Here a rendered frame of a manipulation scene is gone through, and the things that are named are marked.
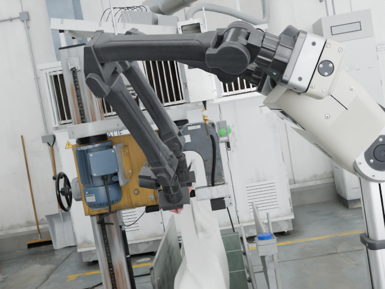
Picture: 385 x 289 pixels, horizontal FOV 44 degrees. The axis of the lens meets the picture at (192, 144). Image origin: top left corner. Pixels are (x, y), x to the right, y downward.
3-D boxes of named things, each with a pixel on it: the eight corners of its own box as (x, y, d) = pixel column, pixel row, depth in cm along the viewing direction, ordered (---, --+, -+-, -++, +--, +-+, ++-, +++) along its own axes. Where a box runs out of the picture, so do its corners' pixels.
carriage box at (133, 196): (158, 204, 205) (145, 132, 203) (81, 217, 207) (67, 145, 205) (164, 194, 230) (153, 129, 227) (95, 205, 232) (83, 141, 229)
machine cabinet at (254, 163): (301, 235, 476) (267, 23, 461) (76, 270, 489) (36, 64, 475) (283, 210, 591) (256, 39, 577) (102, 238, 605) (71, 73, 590)
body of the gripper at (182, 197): (159, 194, 164) (155, 181, 159) (189, 189, 164) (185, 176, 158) (160, 210, 160) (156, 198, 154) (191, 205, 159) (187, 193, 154)
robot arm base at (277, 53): (300, 36, 111) (282, 86, 112) (267, 24, 111) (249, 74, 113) (307, 31, 103) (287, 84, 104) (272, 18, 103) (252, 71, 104)
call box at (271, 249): (278, 253, 191) (275, 238, 191) (258, 256, 192) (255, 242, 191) (275, 248, 199) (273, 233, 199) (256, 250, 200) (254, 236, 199)
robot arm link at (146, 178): (166, 176, 144) (175, 155, 150) (130, 171, 147) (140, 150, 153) (172, 200, 153) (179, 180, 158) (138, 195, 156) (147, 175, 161)
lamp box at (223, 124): (230, 141, 202) (226, 120, 202) (219, 143, 202) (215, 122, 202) (229, 140, 210) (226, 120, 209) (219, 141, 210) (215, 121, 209)
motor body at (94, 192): (119, 205, 186) (107, 141, 184) (81, 211, 187) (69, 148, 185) (126, 198, 201) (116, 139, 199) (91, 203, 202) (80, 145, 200)
